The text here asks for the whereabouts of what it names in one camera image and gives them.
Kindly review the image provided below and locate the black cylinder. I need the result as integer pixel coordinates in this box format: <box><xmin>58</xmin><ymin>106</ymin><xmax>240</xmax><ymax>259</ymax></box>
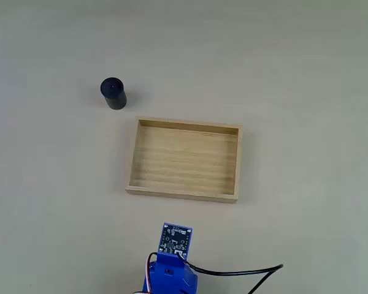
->
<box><xmin>99</xmin><ymin>77</ymin><xmax>128</xmax><ymax>110</ymax></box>

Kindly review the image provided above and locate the blue camera circuit board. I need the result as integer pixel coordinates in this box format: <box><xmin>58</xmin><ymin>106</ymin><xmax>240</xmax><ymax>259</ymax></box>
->
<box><xmin>158</xmin><ymin>222</ymin><xmax>194</xmax><ymax>257</ymax></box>

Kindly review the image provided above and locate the shallow wooden box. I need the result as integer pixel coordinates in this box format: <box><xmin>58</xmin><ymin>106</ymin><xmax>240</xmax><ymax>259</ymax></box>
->
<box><xmin>125</xmin><ymin>116</ymin><xmax>243</xmax><ymax>205</ymax></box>

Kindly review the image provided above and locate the white red servo cable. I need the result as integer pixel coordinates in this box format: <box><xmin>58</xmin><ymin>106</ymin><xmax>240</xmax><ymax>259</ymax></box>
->
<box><xmin>134</xmin><ymin>252</ymin><xmax>159</xmax><ymax>294</ymax></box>

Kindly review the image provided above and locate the black camera cable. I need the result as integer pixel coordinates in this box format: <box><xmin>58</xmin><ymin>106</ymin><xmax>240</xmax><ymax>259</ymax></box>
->
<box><xmin>175</xmin><ymin>251</ymin><xmax>285</xmax><ymax>294</ymax></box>

